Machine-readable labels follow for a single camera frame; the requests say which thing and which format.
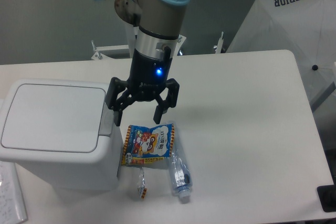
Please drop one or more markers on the small torn wrapper piece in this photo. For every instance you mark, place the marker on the small torn wrapper piece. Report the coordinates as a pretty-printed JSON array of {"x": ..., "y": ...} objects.
[{"x": 141, "y": 185}]

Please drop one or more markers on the black clamp at table edge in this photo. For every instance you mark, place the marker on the black clamp at table edge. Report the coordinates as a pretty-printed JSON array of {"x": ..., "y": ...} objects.
[{"x": 327, "y": 197}]

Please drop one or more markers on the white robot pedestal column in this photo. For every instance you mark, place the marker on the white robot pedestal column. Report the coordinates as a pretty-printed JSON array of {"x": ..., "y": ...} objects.
[{"x": 130, "y": 13}]

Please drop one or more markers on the white bracket with bolt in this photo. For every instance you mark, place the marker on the white bracket with bolt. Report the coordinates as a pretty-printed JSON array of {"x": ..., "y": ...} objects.
[{"x": 218, "y": 49}]

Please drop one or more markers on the white push-lid trash can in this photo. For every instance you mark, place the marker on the white push-lid trash can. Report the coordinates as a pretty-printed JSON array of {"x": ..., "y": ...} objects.
[{"x": 62, "y": 132}]

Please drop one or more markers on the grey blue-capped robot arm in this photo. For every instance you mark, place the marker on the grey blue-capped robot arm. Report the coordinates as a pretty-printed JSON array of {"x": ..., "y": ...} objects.
[{"x": 159, "y": 29}]

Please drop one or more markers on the white notebook paper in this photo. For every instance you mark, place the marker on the white notebook paper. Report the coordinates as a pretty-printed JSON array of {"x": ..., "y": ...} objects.
[{"x": 13, "y": 208}]

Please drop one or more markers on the white umbrella with lettering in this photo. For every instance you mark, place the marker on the white umbrella with lettering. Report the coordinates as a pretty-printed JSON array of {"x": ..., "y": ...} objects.
[{"x": 304, "y": 27}]

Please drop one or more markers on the crushed clear plastic bottle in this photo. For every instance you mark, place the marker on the crushed clear plastic bottle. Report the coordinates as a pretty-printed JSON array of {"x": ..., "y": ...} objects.
[{"x": 176, "y": 164}]

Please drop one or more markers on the blue snack bag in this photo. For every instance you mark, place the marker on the blue snack bag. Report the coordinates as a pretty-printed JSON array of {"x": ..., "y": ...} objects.
[{"x": 144, "y": 145}]

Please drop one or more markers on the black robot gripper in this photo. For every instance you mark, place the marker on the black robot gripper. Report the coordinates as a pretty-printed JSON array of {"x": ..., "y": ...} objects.
[{"x": 147, "y": 76}]

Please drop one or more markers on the white metal base bracket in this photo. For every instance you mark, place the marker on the white metal base bracket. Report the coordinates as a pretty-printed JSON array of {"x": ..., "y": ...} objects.
[{"x": 123, "y": 52}]

